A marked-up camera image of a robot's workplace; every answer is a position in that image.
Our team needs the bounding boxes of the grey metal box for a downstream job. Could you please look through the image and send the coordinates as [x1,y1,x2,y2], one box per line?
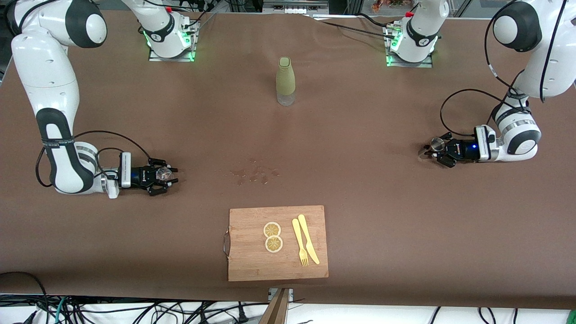
[262,0,330,15]

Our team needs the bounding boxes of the steel jigger measuring cup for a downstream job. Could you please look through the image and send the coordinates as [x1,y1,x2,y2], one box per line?
[418,137,446,162]

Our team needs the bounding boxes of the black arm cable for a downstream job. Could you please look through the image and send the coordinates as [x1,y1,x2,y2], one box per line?
[36,130,153,188]
[440,0,568,136]

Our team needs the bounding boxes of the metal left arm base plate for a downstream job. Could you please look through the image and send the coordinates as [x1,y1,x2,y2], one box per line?
[386,49,434,68]

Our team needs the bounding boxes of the green sleeved glass bottle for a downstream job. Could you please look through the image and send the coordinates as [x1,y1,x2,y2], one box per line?
[276,57,296,107]

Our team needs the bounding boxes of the black base power cable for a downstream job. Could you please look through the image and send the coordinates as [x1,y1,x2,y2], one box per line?
[310,13,399,41]

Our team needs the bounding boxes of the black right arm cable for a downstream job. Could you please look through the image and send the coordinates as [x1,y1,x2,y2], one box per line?
[36,130,153,188]

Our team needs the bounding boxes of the wooden post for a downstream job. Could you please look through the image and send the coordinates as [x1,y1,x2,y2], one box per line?
[259,288,291,324]

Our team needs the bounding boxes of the yellow plastic fork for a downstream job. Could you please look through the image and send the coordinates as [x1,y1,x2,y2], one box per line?
[292,218,309,267]

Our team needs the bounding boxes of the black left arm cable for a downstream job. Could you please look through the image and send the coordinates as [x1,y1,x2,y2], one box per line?
[440,0,568,136]

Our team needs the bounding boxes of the thick black cable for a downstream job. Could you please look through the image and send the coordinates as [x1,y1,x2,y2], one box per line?
[0,271,49,324]

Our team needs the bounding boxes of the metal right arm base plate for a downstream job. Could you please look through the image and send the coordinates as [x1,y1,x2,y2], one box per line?
[148,45,197,63]

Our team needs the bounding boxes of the brown table mat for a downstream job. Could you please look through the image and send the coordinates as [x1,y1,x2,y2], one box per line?
[0,8,576,310]

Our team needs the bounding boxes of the wooden cutting board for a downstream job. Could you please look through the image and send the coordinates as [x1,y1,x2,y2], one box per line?
[223,205,329,282]

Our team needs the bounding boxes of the spilled liquid drops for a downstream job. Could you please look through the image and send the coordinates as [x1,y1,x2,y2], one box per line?
[229,157,280,186]

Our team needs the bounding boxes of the yellow plastic knife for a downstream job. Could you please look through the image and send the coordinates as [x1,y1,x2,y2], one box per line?
[298,214,320,265]

